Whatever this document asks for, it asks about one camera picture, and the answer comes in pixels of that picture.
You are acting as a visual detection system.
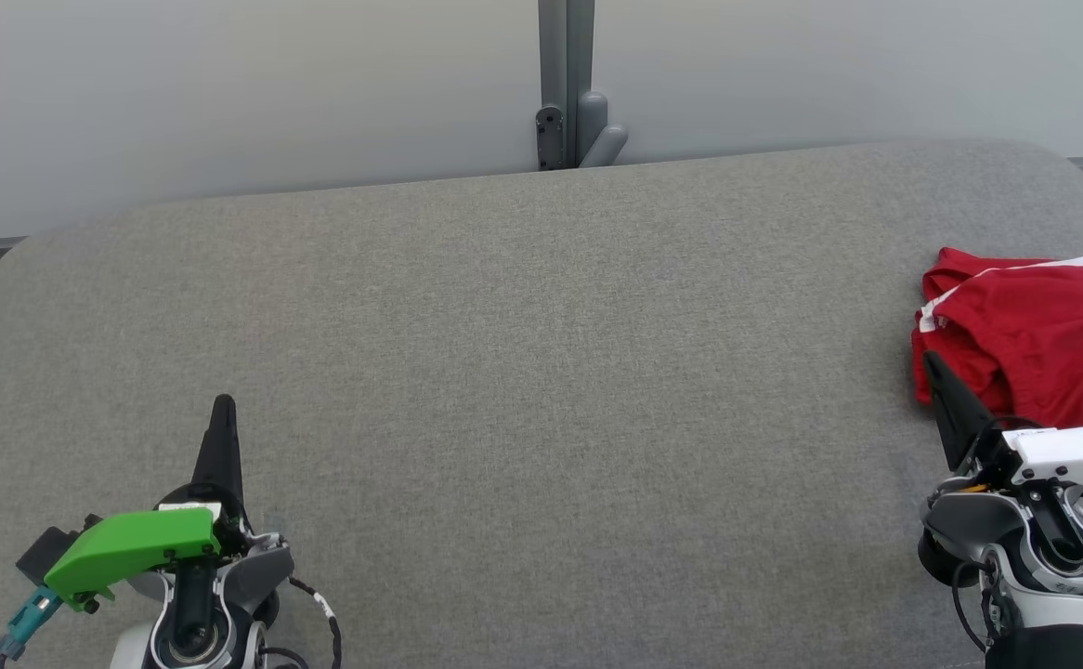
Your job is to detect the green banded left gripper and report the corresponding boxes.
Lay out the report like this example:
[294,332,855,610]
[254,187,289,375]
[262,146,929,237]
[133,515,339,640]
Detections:
[43,395,250,614]

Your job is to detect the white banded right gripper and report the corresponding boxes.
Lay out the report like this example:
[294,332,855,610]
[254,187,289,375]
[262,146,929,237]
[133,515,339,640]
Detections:
[922,351,1083,486]

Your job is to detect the red shorts with white stripe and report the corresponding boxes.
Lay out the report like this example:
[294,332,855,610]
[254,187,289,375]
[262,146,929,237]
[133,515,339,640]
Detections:
[911,246,1083,438]

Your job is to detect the grey fabric sofa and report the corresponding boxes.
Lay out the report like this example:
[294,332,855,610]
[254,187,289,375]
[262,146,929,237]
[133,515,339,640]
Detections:
[0,139,1083,669]

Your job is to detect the black cable with white tags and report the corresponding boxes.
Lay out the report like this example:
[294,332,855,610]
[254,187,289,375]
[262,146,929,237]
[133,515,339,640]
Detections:
[258,576,343,669]

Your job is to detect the left camera cable teal plug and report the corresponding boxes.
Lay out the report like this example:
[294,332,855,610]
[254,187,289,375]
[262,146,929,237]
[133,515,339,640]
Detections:
[0,585,64,662]

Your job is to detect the grey metal frame post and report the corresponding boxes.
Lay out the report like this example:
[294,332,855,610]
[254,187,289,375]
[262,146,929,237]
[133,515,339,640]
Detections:
[534,0,629,171]

